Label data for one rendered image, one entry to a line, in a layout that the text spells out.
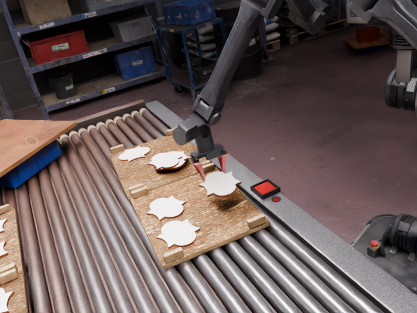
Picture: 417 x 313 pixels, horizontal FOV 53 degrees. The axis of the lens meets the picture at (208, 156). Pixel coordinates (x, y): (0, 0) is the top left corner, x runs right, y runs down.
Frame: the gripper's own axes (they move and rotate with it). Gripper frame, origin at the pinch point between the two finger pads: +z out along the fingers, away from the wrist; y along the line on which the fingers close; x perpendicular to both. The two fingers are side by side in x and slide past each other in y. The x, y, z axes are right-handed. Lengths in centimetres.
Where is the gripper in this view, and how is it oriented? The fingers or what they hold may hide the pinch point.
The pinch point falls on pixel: (213, 175)
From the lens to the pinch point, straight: 138.7
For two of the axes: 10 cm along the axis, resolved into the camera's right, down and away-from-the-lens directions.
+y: 9.2, -3.2, 2.4
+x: -3.1, -2.0, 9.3
